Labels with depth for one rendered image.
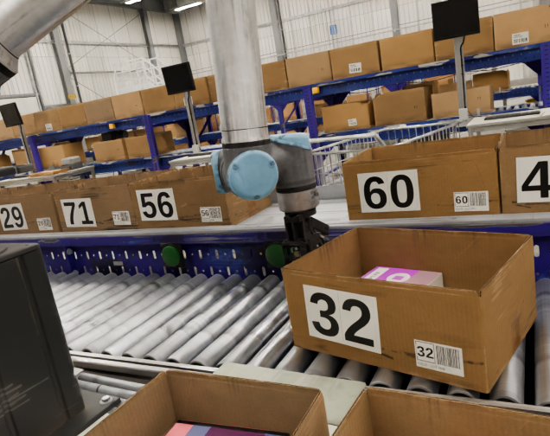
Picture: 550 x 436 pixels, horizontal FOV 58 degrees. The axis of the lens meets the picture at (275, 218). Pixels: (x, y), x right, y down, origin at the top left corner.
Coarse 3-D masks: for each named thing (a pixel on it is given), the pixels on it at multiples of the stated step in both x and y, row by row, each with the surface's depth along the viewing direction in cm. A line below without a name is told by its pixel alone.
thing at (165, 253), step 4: (164, 248) 164; (168, 248) 163; (172, 248) 162; (164, 252) 164; (168, 252) 163; (172, 252) 162; (176, 252) 162; (164, 256) 164; (168, 256) 164; (172, 256) 163; (176, 256) 162; (164, 260) 165; (168, 260) 164; (172, 260) 163; (176, 260) 163; (168, 264) 165; (172, 264) 164; (176, 264) 163
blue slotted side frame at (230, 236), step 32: (480, 224) 119; (512, 224) 116; (544, 224) 113; (96, 256) 186; (128, 256) 178; (160, 256) 172; (192, 256) 165; (224, 256) 159; (256, 256) 154; (544, 256) 118
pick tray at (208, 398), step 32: (160, 384) 80; (192, 384) 80; (224, 384) 77; (256, 384) 74; (288, 384) 71; (128, 416) 74; (160, 416) 80; (192, 416) 82; (224, 416) 78; (256, 416) 75; (288, 416) 72; (320, 416) 67
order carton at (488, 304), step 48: (336, 240) 114; (384, 240) 116; (432, 240) 108; (480, 240) 102; (528, 240) 92; (288, 288) 100; (336, 288) 91; (384, 288) 85; (432, 288) 79; (480, 288) 104; (528, 288) 93; (384, 336) 87; (432, 336) 81; (480, 336) 76; (480, 384) 78
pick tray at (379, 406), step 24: (360, 408) 65; (384, 408) 67; (408, 408) 65; (432, 408) 63; (456, 408) 62; (480, 408) 60; (504, 408) 59; (336, 432) 60; (360, 432) 65; (384, 432) 68; (408, 432) 66; (432, 432) 64; (456, 432) 62; (480, 432) 61; (504, 432) 59; (528, 432) 58
